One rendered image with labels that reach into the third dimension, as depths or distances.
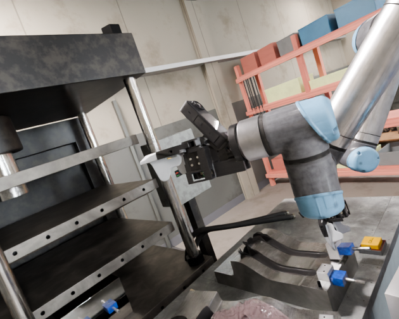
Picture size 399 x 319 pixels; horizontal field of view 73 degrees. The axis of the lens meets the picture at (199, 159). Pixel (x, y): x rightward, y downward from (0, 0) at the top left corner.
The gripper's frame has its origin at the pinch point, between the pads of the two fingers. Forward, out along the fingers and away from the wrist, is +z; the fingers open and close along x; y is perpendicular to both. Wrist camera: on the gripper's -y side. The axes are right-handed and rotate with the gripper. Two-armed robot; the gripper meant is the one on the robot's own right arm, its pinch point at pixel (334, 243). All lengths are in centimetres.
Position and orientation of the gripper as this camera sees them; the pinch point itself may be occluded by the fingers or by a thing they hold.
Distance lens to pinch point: 110.3
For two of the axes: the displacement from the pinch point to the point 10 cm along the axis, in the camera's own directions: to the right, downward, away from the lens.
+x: 7.2, -2.0, 6.7
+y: 6.2, -2.6, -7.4
